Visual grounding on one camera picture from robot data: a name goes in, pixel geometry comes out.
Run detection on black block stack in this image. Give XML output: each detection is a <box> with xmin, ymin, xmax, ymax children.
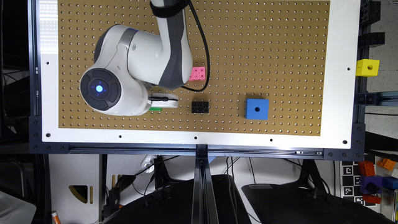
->
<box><xmin>358</xmin><ymin>0</ymin><xmax>385</xmax><ymax>49</ymax></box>

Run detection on red block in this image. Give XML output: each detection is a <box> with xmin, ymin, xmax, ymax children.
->
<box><xmin>363</xmin><ymin>194</ymin><xmax>381</xmax><ymax>204</ymax></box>

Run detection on blue cube block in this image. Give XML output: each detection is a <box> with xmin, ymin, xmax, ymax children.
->
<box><xmin>245</xmin><ymin>99</ymin><xmax>269</xmax><ymax>120</ymax></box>

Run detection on black white marker sheet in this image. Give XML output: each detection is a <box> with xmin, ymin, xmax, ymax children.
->
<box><xmin>340</xmin><ymin>161</ymin><xmax>382</xmax><ymax>208</ymax></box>

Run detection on blue block on shelf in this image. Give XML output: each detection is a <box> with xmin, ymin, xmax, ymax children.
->
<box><xmin>382</xmin><ymin>177</ymin><xmax>398</xmax><ymax>190</ymax></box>

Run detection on green cube block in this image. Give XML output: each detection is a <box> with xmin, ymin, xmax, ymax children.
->
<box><xmin>149</xmin><ymin>107</ymin><xmax>163</xmax><ymax>111</ymax></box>

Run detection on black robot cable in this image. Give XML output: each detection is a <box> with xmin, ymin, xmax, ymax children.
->
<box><xmin>180</xmin><ymin>0</ymin><xmax>211</xmax><ymax>93</ymax></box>

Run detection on black chair left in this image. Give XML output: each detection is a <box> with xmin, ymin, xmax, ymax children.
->
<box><xmin>104</xmin><ymin>174</ymin><xmax>251</xmax><ymax>224</ymax></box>

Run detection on orange studded block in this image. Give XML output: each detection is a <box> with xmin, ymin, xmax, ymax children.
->
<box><xmin>358</xmin><ymin>161</ymin><xmax>376</xmax><ymax>177</ymax></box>

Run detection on brown pegboard panel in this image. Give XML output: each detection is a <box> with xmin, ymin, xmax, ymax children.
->
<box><xmin>58</xmin><ymin>0</ymin><xmax>331</xmax><ymax>136</ymax></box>

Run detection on yellow cube block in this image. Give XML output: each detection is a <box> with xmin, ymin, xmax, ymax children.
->
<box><xmin>356</xmin><ymin>59</ymin><xmax>380</xmax><ymax>77</ymax></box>

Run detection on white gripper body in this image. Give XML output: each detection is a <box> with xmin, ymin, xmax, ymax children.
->
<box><xmin>149</xmin><ymin>93</ymin><xmax>179</xmax><ymax>108</ymax></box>

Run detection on dark aluminium table frame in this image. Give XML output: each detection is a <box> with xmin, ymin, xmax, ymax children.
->
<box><xmin>27</xmin><ymin>0</ymin><xmax>398</xmax><ymax>224</ymax></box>

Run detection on purple block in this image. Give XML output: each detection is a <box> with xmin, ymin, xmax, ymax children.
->
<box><xmin>360</xmin><ymin>175</ymin><xmax>383</xmax><ymax>194</ymax></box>

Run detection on black studded block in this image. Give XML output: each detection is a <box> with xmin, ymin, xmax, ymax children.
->
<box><xmin>191</xmin><ymin>101</ymin><xmax>209</xmax><ymax>113</ymax></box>

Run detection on black chair right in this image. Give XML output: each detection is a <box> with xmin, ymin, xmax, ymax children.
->
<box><xmin>242</xmin><ymin>184</ymin><xmax>394</xmax><ymax>224</ymax></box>

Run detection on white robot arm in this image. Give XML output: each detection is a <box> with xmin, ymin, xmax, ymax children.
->
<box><xmin>80</xmin><ymin>0</ymin><xmax>193</xmax><ymax>116</ymax></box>

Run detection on black chair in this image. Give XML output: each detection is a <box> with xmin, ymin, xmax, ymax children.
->
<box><xmin>104</xmin><ymin>174</ymin><xmax>251</xmax><ymax>224</ymax></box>
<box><xmin>242</xmin><ymin>184</ymin><xmax>394</xmax><ymax>224</ymax></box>

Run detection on light orange block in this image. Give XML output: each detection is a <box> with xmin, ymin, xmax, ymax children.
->
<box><xmin>376</xmin><ymin>158</ymin><xmax>396</xmax><ymax>171</ymax></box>

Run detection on pink studded block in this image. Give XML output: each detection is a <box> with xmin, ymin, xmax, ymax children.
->
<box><xmin>188</xmin><ymin>67</ymin><xmax>206</xmax><ymax>81</ymax></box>

